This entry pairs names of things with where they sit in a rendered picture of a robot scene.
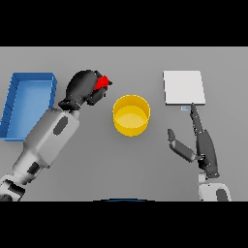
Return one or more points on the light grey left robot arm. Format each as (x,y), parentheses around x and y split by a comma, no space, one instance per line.
(42,145)

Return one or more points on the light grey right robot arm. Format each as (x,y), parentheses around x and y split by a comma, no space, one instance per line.
(213,192)

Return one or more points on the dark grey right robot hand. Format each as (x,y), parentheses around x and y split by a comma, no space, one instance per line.
(205,146)

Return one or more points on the blue tray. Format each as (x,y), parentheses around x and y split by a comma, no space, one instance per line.
(28,106)

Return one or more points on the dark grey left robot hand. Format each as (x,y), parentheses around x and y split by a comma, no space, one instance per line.
(80,86)

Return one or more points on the yellow bowl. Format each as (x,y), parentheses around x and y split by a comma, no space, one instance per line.
(131,115)

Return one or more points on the pale square measuring scale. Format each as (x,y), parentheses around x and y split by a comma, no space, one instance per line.
(184,87)

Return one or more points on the red beaker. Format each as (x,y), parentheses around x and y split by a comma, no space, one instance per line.
(102,82)

